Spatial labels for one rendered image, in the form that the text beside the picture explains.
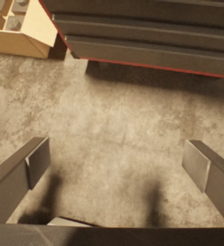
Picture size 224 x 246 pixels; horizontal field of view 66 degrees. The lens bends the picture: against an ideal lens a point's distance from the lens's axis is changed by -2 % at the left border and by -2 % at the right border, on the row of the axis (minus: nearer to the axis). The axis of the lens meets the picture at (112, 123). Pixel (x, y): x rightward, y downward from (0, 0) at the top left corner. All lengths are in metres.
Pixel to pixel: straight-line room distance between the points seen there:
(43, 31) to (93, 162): 0.69
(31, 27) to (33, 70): 0.27
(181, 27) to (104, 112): 0.56
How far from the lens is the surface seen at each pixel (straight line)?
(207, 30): 0.58
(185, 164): 0.17
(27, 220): 0.99
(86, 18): 0.59
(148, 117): 0.92
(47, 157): 0.16
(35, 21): 1.01
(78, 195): 0.98
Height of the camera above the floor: 0.90
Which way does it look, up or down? 80 degrees down
